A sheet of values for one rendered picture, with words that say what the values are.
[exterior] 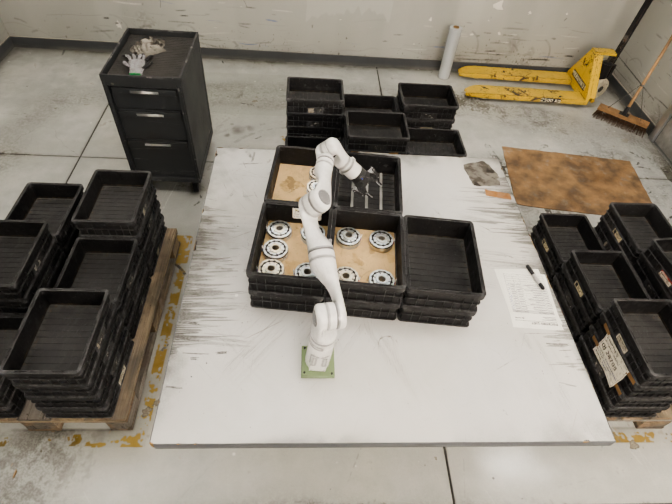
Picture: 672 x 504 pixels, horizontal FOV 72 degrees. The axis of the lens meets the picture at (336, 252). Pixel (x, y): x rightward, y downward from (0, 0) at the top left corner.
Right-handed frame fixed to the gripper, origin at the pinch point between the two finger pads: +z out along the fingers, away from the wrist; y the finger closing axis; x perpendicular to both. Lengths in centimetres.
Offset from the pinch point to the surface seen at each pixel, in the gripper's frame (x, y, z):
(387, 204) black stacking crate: 1.4, -1.0, 12.6
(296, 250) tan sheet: -11.5, -40.0, -18.1
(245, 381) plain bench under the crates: -49, -82, -23
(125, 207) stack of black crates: 81, -95, -57
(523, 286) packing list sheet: -48, 12, 62
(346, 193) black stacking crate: 13.8, -9.9, -0.4
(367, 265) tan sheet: -27.9, -24.8, 2.2
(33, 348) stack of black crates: 10, -142, -71
